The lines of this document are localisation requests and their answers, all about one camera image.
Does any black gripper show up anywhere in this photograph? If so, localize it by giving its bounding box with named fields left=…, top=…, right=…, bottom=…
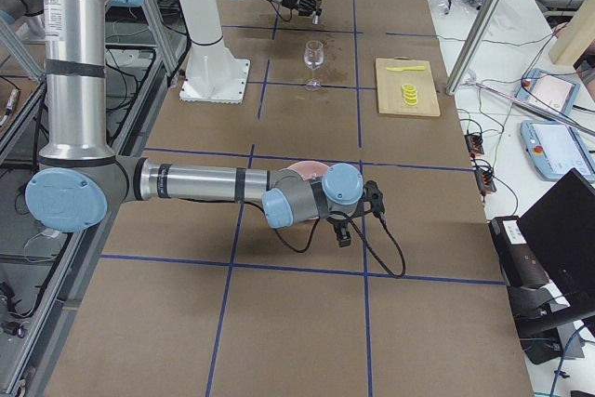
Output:
left=357, top=180, right=385, bottom=217
left=282, top=0, right=322, bottom=17

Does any steel double jigger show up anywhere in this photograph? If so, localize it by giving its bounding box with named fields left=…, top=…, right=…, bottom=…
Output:
left=312, top=0, right=323, bottom=25

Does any clear wine glass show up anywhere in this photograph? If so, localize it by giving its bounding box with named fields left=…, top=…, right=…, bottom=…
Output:
left=303, top=40, right=324, bottom=91

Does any pink bowl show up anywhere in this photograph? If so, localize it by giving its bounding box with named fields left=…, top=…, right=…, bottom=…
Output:
left=288, top=160, right=329, bottom=180

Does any bamboo cutting board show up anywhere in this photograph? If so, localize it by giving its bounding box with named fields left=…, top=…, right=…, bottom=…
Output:
left=375, top=58, right=441, bottom=118

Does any yellow plastic knife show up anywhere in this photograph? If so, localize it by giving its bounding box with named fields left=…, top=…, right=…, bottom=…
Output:
left=385, top=65, right=427, bottom=73

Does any black box device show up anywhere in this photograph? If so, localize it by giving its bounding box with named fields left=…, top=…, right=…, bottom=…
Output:
left=488, top=216, right=549, bottom=289

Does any metal grabber stick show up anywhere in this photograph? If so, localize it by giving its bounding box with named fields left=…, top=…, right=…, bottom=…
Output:
left=463, top=81, right=595, bottom=137

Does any blue teach pendant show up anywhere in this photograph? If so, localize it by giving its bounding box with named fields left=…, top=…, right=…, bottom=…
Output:
left=520, top=120, right=594, bottom=183
left=516, top=68, right=580, bottom=114

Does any black monitor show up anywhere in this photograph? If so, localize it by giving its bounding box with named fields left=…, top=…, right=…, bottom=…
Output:
left=518, top=168, right=594, bottom=305

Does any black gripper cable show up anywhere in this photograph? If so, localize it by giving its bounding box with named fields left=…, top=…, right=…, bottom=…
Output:
left=272, top=211, right=407, bottom=278

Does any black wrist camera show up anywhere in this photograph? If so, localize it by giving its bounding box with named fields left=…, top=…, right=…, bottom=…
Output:
left=329, top=218, right=351, bottom=248

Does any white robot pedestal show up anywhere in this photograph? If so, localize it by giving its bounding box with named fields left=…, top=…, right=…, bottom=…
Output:
left=179, top=0, right=250, bottom=104

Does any aluminium frame post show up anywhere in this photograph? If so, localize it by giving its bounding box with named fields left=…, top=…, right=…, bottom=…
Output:
left=445, top=0, right=501, bottom=96

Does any wooden post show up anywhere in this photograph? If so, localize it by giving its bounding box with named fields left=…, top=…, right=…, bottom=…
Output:
left=549, top=0, right=595, bottom=65

